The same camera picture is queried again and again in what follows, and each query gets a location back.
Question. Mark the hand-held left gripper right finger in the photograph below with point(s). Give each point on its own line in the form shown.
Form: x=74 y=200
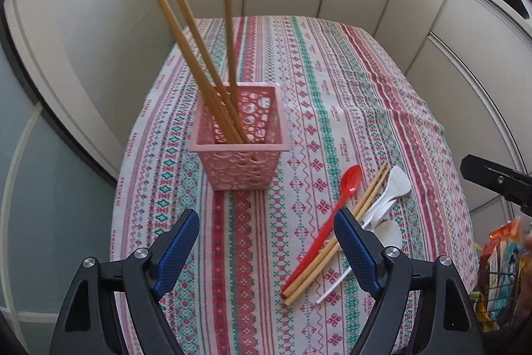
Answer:
x=357 y=251

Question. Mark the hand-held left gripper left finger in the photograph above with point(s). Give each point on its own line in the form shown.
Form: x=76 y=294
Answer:
x=174 y=251

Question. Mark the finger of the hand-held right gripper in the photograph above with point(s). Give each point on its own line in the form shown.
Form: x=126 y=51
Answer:
x=490 y=174

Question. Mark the white plastic spoon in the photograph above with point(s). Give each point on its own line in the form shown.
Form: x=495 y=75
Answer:
x=399 y=182
x=376 y=209
x=388 y=234

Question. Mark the red plastic spoon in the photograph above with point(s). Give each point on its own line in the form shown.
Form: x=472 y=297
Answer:
x=351 y=178

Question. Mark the pink plastic utensil basket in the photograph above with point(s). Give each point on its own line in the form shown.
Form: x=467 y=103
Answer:
x=237 y=168

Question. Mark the orange snack packet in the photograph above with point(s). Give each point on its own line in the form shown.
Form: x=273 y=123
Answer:
x=505 y=234

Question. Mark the frosted glass sliding door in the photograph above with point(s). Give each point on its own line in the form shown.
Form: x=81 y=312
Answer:
x=41 y=213

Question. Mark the striped patterned tablecloth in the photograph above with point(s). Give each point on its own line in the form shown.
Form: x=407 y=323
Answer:
x=332 y=89

